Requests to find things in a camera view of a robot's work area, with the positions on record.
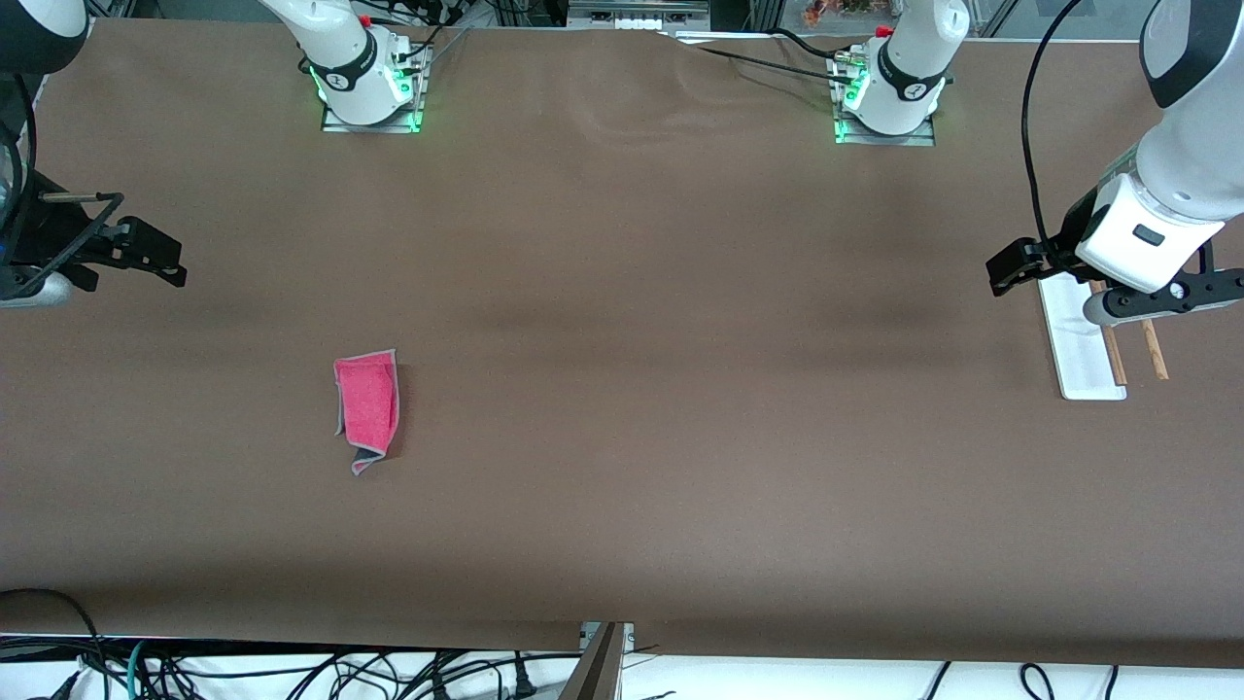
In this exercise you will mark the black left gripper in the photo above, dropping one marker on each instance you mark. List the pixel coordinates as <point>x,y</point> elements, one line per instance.
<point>1058,244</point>

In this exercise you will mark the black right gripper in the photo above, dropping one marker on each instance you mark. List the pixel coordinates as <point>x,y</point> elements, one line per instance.
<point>51,243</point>

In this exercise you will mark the pink towel with grey back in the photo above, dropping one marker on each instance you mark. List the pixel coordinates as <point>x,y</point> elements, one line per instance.
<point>369,408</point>

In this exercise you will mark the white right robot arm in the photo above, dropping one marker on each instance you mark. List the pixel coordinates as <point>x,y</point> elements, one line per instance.
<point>340,49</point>

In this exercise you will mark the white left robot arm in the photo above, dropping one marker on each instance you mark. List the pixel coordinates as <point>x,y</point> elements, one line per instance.
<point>1195,165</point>

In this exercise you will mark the orange red clutter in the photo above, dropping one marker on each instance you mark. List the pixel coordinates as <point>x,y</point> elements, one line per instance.
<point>836,12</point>

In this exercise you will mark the white flat sheet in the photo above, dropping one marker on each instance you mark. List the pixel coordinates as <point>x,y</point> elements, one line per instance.
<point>729,39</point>

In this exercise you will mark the brown table cover sheet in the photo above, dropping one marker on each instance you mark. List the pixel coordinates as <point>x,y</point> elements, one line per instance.
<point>622,389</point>

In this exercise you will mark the grey power strip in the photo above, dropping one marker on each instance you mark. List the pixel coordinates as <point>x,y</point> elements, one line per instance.
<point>637,19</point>

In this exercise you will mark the white rack base plate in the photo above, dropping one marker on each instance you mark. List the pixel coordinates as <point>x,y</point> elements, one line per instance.
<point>1074,360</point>

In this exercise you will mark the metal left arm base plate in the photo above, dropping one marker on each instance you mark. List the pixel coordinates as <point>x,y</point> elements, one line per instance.
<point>918,140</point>

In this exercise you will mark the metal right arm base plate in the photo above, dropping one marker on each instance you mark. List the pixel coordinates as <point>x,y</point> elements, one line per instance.
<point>335,124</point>

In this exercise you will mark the small metal table bracket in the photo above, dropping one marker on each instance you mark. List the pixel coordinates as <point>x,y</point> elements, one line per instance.
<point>629,637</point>

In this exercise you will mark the brown wooden post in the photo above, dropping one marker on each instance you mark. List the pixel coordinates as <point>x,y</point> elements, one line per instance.
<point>598,671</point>

